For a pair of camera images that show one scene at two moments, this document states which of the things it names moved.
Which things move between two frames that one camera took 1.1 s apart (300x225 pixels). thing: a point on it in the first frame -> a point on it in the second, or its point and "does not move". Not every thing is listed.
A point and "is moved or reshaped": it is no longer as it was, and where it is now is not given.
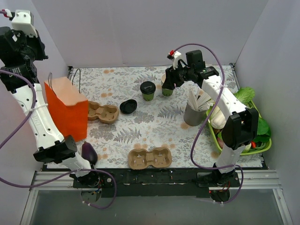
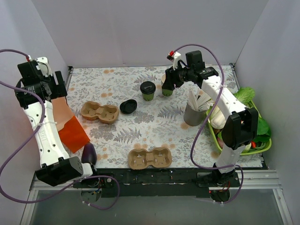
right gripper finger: [178, 83] does not move
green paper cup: [147, 93] does not move
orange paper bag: [70, 107] is moved or reshaped
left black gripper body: [37, 48] -> [61, 85]
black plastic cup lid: [147, 87] does not move
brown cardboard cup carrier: [140, 158] does not move
